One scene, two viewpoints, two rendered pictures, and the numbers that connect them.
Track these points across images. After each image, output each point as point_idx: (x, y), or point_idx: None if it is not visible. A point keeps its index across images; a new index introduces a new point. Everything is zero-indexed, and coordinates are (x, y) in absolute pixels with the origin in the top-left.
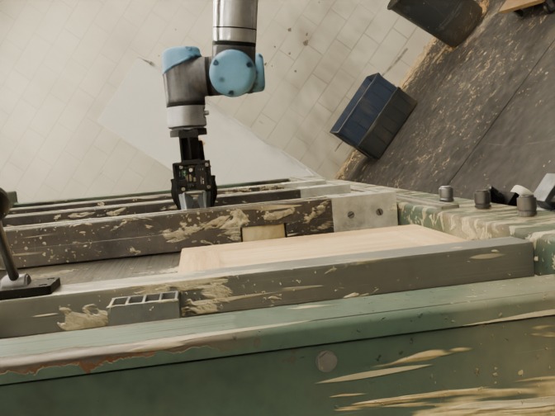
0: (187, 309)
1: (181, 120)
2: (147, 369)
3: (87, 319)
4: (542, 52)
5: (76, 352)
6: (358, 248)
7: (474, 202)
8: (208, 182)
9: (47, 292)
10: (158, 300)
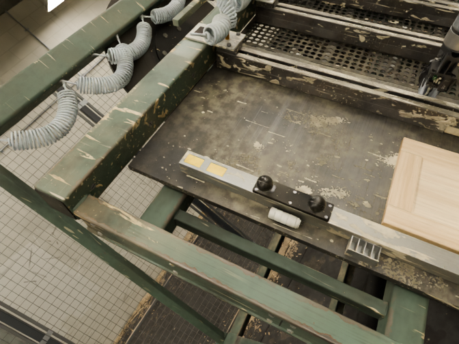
0: (382, 252)
1: (455, 46)
2: None
3: (338, 233)
4: None
5: (329, 340)
6: None
7: None
8: (447, 86)
9: (326, 221)
10: (370, 258)
